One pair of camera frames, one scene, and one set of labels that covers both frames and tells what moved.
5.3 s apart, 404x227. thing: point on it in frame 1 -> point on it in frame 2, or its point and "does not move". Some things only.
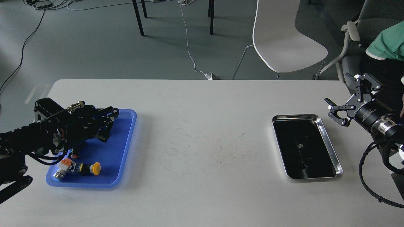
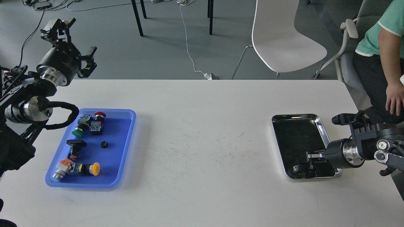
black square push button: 76,152 does not move
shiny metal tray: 306,152 does not move
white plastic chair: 280,46 does not move
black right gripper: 374,115 -> 341,153
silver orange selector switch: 66,166 does not move
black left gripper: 82,124 -> 60,65
